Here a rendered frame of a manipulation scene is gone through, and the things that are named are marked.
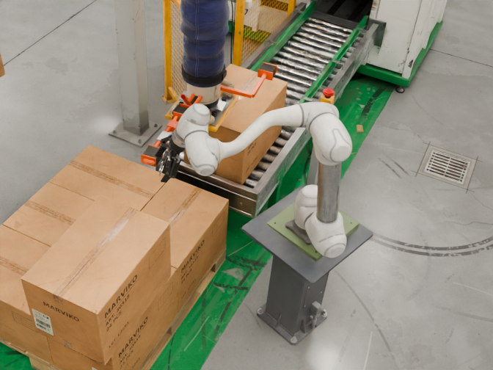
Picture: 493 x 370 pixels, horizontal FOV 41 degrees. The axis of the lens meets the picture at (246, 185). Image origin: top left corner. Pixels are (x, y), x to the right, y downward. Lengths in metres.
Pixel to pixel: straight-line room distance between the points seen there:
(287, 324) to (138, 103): 2.04
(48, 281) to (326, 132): 1.36
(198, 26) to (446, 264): 2.35
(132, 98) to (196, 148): 2.44
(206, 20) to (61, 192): 1.42
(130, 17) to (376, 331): 2.57
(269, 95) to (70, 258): 1.62
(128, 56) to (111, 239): 1.96
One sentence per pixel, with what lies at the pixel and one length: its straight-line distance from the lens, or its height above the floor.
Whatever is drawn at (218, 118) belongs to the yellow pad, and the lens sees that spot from 3.47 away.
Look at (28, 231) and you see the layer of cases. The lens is 3.78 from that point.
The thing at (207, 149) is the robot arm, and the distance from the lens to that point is 2.56.
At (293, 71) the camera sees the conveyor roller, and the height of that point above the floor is 0.54.
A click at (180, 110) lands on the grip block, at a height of 1.26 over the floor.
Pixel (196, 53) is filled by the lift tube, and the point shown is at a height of 1.52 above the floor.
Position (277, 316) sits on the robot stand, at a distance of 3.93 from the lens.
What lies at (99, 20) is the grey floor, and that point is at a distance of 6.65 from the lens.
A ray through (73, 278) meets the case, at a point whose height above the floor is 0.94.
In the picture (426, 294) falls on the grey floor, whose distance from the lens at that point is 4.34.
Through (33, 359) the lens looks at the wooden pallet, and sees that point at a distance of 3.81.
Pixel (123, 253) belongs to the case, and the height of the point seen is 0.94.
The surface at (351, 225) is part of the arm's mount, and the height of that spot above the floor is 0.79.
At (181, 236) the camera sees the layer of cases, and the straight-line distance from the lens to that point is 3.65.
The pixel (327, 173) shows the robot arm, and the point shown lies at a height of 1.38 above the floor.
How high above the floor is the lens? 3.25
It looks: 43 degrees down
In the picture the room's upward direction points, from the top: 5 degrees clockwise
